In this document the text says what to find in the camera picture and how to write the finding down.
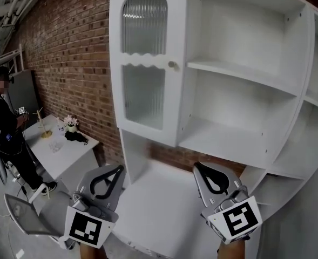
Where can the gold jewellery stand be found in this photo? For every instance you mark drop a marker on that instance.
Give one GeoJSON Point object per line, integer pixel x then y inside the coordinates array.
{"type": "Point", "coordinates": [44, 129]}

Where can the white table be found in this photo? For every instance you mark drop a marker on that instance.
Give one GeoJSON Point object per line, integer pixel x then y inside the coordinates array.
{"type": "Point", "coordinates": [67, 152]}

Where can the white cabinet door ribbed glass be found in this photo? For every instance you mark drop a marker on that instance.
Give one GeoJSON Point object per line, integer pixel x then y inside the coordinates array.
{"type": "Point", "coordinates": [142, 136]}

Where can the white chair with mesh back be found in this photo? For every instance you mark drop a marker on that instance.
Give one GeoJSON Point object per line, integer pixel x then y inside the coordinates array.
{"type": "Point", "coordinates": [26, 214]}

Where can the white open shelf cabinet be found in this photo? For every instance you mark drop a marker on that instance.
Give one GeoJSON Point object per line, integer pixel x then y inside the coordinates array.
{"type": "Point", "coordinates": [237, 96]}

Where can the white metal frame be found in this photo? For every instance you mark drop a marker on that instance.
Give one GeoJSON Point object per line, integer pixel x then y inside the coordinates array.
{"type": "Point", "coordinates": [19, 58]}

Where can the grey board panel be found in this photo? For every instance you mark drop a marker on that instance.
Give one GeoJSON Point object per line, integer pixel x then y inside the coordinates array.
{"type": "Point", "coordinates": [23, 90]}

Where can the pink flowers in white pot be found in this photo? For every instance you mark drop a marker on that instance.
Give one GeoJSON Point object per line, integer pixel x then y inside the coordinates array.
{"type": "Point", "coordinates": [71, 124]}

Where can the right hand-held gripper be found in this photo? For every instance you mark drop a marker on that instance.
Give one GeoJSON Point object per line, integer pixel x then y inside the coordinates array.
{"type": "Point", "coordinates": [237, 220]}

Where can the person's right forearm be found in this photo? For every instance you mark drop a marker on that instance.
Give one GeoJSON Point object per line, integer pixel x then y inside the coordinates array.
{"type": "Point", "coordinates": [231, 251]}

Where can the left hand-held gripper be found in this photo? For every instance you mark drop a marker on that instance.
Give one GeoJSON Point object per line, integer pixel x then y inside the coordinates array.
{"type": "Point", "coordinates": [84, 225]}

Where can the round cabinet door knob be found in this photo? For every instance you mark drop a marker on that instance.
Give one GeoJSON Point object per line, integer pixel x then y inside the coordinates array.
{"type": "Point", "coordinates": [172, 64]}

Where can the clear glass item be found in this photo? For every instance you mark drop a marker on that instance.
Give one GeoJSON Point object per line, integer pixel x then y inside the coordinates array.
{"type": "Point", "coordinates": [56, 146]}

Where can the person's left forearm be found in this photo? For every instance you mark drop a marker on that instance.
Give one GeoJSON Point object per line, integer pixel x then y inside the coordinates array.
{"type": "Point", "coordinates": [90, 252]}

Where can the black folded cloth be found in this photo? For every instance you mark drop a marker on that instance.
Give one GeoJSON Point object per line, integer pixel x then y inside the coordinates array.
{"type": "Point", "coordinates": [75, 137]}

